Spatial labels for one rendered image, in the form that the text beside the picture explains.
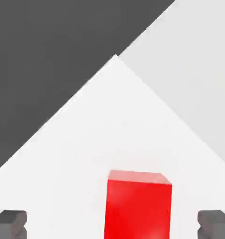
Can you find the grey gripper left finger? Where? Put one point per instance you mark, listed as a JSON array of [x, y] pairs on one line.
[[9, 226]]

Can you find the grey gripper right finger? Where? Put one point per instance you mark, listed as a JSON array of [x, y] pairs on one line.
[[214, 226]]

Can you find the small red cube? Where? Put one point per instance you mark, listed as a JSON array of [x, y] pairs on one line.
[[137, 207]]

